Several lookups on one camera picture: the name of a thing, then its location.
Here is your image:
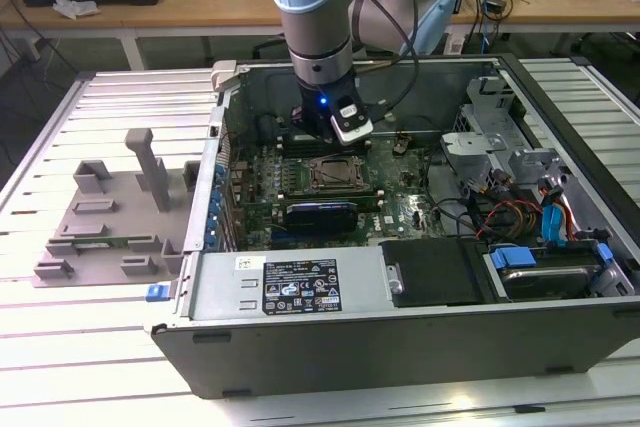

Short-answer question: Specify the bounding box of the metal socket cover frame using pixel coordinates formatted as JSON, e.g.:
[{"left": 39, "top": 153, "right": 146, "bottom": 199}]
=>
[{"left": 309, "top": 155, "right": 372, "bottom": 189}]

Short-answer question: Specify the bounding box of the CPU socket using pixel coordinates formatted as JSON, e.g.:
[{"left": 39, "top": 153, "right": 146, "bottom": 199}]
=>
[{"left": 305, "top": 153, "right": 374, "bottom": 191}]

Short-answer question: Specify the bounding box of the black RAM slot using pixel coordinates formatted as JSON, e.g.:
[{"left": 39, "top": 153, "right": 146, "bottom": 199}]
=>
[
  {"left": 280, "top": 148, "right": 369, "bottom": 155},
  {"left": 279, "top": 143, "right": 370, "bottom": 150}
]

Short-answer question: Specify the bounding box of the grey plastic case foot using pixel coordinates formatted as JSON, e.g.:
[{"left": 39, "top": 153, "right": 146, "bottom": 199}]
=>
[{"left": 209, "top": 59, "right": 237, "bottom": 94}]

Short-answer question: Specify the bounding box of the black graphics card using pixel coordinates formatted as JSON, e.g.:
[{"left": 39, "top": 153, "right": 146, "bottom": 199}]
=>
[{"left": 283, "top": 200, "right": 360, "bottom": 237}]

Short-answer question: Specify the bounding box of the green motherboard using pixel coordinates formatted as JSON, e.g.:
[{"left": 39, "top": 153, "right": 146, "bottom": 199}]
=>
[{"left": 219, "top": 134, "right": 454, "bottom": 253}]

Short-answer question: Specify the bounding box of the grey metal drive cage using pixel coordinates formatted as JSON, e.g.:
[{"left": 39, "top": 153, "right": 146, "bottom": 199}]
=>
[{"left": 439, "top": 74, "right": 574, "bottom": 201}]

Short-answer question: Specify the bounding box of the grey power supply unit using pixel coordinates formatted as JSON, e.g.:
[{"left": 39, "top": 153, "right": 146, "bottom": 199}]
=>
[{"left": 189, "top": 246, "right": 396, "bottom": 323}]

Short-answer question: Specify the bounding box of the bare green RAM stick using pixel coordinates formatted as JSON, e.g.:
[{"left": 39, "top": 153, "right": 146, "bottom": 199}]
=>
[{"left": 72, "top": 238, "right": 137, "bottom": 252}]

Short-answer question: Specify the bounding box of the black open PC case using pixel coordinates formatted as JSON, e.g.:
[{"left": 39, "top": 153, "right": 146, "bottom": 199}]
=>
[{"left": 149, "top": 51, "right": 640, "bottom": 401}]

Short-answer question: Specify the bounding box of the crumpled white paper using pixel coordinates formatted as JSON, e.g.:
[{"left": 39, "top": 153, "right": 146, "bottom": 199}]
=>
[{"left": 52, "top": 0, "right": 99, "bottom": 21}]

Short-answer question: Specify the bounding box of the grey plastic parts rack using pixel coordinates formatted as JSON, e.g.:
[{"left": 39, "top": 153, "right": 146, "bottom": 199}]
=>
[{"left": 32, "top": 127, "right": 201, "bottom": 291}]

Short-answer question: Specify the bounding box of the hard disk in blue carrier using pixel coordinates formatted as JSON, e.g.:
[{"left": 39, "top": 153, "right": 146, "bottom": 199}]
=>
[{"left": 482, "top": 241, "right": 615, "bottom": 304}]

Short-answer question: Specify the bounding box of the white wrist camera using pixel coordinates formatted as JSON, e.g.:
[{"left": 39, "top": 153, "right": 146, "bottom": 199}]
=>
[{"left": 329, "top": 100, "right": 375, "bottom": 147}]

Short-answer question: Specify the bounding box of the red yellow black wire bundle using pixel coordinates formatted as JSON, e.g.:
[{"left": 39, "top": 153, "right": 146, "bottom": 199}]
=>
[{"left": 472, "top": 199, "right": 546, "bottom": 243}]

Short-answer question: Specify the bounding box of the blue SATA cable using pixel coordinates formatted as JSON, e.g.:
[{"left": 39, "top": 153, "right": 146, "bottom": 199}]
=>
[{"left": 538, "top": 174, "right": 574, "bottom": 248}]

